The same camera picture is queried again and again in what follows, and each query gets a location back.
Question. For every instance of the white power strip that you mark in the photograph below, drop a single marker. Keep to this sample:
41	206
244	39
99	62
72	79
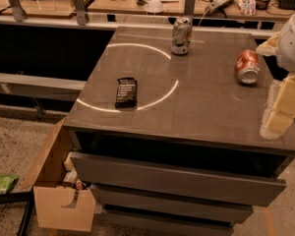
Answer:
215	5

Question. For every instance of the white bowl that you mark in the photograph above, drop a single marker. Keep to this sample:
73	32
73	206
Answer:
153	6

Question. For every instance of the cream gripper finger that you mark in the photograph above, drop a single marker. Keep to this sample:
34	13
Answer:
280	108
269	47

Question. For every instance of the black snack bar wrapper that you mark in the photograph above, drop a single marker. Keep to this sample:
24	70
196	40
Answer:
126	95

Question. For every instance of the green chip bag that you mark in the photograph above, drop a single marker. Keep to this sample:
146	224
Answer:
7	183

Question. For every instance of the grey metal bracket right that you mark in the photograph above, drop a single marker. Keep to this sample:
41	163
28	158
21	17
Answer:
189	8

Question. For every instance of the grey metal bracket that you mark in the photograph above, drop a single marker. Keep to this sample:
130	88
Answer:
81	12
19	13
189	8

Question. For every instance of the grey drawer cabinet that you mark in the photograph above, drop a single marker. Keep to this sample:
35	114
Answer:
189	157

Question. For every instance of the grey metal bracket left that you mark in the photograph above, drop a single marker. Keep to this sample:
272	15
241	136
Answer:
19	13

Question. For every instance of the black mesh cup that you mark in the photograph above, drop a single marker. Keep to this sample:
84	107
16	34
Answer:
262	4

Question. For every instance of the cardboard box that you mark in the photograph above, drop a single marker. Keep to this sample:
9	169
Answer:
57	206

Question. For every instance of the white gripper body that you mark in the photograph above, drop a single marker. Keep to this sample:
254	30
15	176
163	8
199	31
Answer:
293	46

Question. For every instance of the red white snack packet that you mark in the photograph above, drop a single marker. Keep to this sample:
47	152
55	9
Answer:
247	7

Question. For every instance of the green and white soda can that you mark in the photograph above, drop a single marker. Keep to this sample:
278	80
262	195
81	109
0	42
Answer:
181	35

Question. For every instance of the grey metal bracket middle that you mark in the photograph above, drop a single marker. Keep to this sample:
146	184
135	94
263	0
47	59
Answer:
81	12

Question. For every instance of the red coke can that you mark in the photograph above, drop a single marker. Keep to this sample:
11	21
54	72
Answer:
247	67

